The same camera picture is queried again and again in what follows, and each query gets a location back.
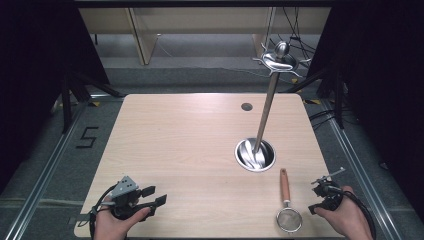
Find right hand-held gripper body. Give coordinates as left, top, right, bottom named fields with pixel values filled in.
left=310, top=167, right=346, bottom=213

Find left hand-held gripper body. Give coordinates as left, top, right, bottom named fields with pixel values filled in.
left=99, top=175, right=153, bottom=222

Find person's right hand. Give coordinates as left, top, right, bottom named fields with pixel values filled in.
left=314, top=185, right=374, bottom=240

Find person's left hand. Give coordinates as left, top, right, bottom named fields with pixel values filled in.
left=94, top=203, right=152, bottom=240

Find black metal stand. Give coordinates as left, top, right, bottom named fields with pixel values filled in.
left=285, top=65, right=346, bottom=130
left=59, top=70, right=125, bottom=135

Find long metal ladle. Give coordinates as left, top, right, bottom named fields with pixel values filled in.
left=234, top=40, right=313, bottom=173

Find wooden-handled mesh strainer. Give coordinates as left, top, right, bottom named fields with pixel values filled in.
left=275, top=168, right=304, bottom=234

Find aluminium floor rail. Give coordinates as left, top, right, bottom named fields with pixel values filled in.
left=319, top=99, right=419, bottom=240
left=3, top=96, right=111, bottom=240

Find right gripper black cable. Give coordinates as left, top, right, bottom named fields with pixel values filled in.
left=339, top=189, right=378, bottom=240

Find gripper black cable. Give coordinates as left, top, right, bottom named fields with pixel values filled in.
left=87, top=183, right=118, bottom=240
left=339, top=189, right=378, bottom=240

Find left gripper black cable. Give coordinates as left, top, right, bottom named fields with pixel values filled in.
left=87, top=183, right=118, bottom=240

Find black floor cables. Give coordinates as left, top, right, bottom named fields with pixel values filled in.
left=308, top=108, right=338, bottom=131

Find light wooden desk frame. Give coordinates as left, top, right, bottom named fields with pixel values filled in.
left=78, top=7, right=332, bottom=66

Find hanging black cables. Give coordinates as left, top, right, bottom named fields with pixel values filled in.
left=268, top=7, right=318, bottom=69

